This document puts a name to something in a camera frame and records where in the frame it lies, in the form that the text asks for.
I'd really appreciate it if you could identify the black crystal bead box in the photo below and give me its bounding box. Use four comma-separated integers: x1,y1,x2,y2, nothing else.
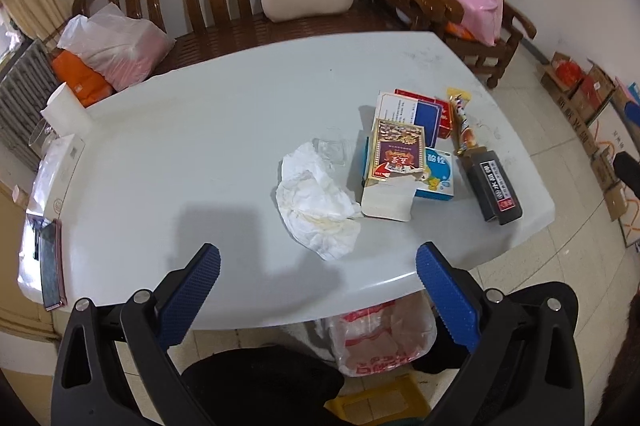
461,146,523,226

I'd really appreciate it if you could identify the yellow snack wrapper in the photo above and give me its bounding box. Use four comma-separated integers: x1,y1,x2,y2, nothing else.
447,87,478,156

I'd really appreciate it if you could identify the white tissue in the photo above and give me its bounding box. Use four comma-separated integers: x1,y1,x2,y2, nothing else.
276,142,362,261

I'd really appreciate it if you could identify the clear plastic wrapper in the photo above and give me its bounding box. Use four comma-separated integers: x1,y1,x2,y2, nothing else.
312,137,356,168

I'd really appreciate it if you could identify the blue white medicine box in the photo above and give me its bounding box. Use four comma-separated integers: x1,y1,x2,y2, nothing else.
414,148,454,201

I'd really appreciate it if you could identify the smartphone with pink case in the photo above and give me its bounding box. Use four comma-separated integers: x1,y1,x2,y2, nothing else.
36,219,67,311

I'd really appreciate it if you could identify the yellow plastic stool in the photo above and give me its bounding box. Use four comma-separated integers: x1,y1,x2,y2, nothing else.
326,374,432,425

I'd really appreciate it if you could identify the purple gold card box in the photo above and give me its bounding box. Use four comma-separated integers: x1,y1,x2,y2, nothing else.
367,118,426,181

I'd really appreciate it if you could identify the red cigarette box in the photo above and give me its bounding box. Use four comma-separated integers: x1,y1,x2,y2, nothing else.
394,89,452,146

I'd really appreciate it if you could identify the long white box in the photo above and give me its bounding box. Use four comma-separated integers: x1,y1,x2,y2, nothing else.
26,134,85,220

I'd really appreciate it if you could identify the white blue flat box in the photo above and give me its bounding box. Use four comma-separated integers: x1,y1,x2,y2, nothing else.
375,92,416,125

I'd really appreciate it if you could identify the white paper towel roll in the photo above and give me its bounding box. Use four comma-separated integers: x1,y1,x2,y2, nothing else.
40,82,93,138

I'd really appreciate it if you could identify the orange bag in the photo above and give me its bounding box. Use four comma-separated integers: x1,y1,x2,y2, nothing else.
52,50,114,108

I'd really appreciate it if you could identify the cardboard boxes stack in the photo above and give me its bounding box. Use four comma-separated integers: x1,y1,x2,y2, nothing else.
541,52,639,246

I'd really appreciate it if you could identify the translucent white plastic bag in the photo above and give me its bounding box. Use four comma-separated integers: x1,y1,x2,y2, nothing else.
58,2,176,91

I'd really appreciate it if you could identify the grey radiator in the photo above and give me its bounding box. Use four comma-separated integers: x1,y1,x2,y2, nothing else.
0,39,60,172

